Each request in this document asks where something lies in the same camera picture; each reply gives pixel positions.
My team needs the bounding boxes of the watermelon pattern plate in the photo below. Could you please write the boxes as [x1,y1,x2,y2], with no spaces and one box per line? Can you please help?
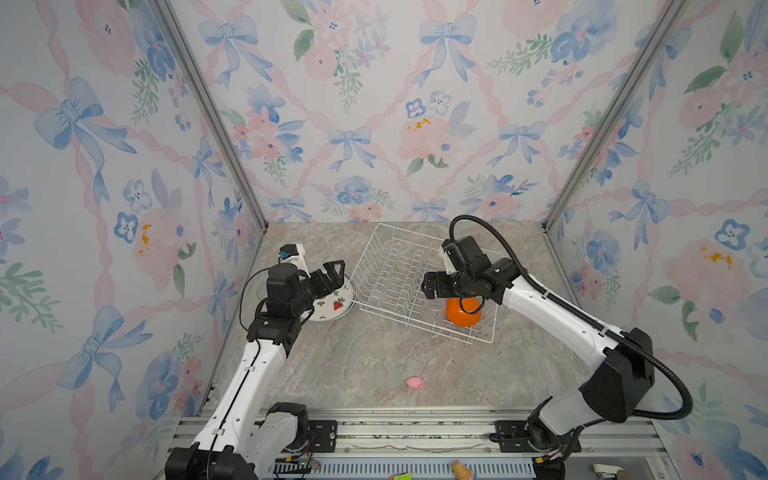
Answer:
[309,278,355,323]

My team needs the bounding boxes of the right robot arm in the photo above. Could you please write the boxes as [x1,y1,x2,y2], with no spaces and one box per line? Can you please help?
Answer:
[421,236,654,454]

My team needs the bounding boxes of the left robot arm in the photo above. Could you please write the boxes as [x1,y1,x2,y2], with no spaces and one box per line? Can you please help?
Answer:
[164,260,345,479]

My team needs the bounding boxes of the orange bowl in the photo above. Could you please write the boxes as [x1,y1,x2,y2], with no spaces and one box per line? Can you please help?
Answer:
[444,297,483,328]

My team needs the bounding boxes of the small pink object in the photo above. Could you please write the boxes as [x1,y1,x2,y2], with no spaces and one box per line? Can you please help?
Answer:
[406,376,425,390]

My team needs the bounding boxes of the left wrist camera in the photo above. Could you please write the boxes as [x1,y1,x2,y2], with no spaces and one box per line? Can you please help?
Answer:
[278,243,309,273]

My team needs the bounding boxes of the white wire dish rack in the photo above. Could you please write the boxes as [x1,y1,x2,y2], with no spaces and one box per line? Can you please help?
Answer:
[351,223,498,344]

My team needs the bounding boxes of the left aluminium corner post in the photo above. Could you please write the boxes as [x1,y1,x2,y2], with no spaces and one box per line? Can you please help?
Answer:
[148,0,268,234]

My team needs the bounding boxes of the aluminium corner post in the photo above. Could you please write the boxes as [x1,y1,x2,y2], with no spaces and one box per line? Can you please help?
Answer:
[148,0,268,234]
[542,0,689,234]

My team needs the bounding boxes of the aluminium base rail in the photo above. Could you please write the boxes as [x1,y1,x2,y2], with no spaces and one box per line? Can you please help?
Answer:
[274,407,680,479]

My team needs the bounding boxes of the black corrugated cable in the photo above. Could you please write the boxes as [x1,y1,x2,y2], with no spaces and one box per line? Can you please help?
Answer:
[448,214,694,421]

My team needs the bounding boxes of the right aluminium corner post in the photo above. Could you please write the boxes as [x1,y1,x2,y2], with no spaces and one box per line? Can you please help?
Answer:
[542,0,689,234]

